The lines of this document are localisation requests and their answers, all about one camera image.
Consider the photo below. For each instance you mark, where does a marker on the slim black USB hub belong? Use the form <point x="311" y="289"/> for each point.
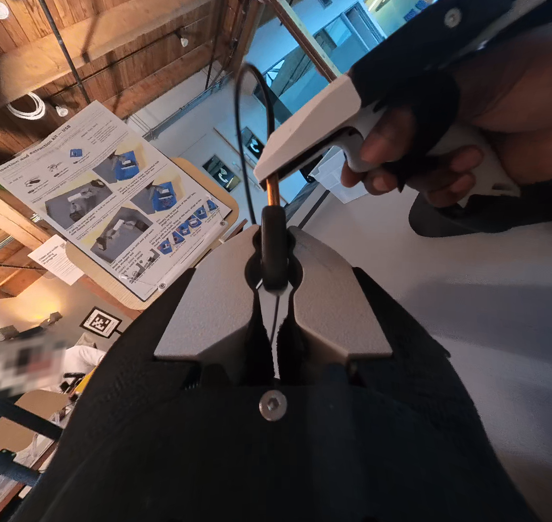
<point x="274" y="250"/>

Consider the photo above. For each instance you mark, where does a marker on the ceiling spot lamp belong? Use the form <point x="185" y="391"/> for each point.
<point x="184" y="41"/>
<point x="61" y="111"/>
<point x="2" y="11"/>

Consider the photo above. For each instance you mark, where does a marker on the black quilted wrist rest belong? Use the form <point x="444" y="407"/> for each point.
<point x="496" y="218"/>

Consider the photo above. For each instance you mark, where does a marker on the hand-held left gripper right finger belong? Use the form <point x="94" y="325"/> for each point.
<point x="340" y="311"/>

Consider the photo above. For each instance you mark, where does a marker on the white phone booth door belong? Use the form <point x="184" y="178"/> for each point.
<point x="222" y="174"/>
<point x="254" y="142"/>

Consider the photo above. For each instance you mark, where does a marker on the person's right hand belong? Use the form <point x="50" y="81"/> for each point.
<point x="517" y="112"/>

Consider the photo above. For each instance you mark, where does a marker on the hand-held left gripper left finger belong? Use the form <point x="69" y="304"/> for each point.
<point x="211" y="306"/>

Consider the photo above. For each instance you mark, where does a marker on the black-white marker tag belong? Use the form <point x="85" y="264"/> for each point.
<point x="100" y="322"/>

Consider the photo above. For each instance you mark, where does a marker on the white crumpled bag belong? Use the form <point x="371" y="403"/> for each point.
<point x="84" y="364"/>

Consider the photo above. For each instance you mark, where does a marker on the black stand pole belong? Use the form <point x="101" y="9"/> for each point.
<point x="26" y="418"/>

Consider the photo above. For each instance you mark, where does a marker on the white paper notice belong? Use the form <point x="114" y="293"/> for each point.
<point x="56" y="261"/>

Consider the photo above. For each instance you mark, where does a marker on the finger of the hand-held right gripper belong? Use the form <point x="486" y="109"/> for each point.
<point x="332" y="145"/>
<point x="310" y="117"/>

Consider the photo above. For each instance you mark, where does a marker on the clear plastic bin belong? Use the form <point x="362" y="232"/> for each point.
<point x="340" y="186"/>

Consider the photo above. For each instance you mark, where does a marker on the large instruction board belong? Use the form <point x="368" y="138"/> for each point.
<point x="120" y="203"/>

